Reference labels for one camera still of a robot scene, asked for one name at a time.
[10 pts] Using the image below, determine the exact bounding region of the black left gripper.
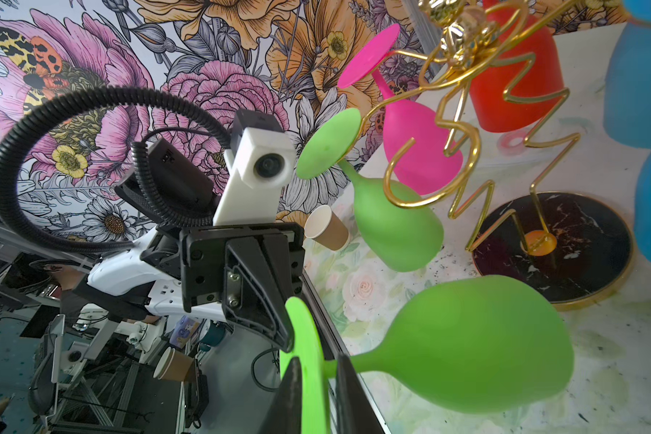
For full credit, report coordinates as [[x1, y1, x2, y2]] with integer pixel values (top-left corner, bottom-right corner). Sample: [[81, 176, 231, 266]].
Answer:
[[180, 222, 305, 352]]

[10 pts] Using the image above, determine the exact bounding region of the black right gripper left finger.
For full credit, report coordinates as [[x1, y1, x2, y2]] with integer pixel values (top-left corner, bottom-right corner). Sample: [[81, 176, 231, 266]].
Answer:
[[259, 371, 303, 434]]

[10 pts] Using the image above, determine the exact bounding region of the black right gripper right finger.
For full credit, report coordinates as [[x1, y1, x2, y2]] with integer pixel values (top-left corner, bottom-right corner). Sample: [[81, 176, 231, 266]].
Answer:
[[336, 354, 384, 434]]

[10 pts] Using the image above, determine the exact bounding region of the green wine glass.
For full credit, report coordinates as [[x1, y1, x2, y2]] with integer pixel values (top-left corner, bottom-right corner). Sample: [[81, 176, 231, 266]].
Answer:
[[296, 108, 444, 272], [280, 276, 574, 433]]

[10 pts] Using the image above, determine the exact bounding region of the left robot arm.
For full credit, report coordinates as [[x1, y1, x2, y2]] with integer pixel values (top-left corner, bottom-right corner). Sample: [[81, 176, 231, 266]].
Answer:
[[79, 128, 304, 352]]

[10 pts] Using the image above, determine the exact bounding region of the pink wine glass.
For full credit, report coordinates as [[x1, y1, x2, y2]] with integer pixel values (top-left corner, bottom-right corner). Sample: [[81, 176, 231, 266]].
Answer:
[[337, 22, 465, 196]]

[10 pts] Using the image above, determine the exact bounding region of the red wine glass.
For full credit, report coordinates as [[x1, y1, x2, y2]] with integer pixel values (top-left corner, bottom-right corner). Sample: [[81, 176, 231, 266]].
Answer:
[[469, 27, 570, 143]]

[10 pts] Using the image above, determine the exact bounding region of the brown paper cup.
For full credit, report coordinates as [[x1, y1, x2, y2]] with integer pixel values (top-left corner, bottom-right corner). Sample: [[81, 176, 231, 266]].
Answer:
[[304, 205, 351, 251]]

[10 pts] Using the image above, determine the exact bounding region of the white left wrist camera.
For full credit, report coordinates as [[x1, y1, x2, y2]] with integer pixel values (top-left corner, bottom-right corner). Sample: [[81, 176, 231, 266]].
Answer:
[[213, 110, 297, 226]]

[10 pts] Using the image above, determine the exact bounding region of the black corrugated left cable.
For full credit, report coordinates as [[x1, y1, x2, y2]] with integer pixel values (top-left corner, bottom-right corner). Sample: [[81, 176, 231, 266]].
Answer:
[[0, 86, 233, 254]]

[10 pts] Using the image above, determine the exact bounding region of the left aluminium corner post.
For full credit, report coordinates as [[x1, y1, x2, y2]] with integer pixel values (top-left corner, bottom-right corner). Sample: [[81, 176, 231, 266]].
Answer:
[[401, 0, 441, 60]]

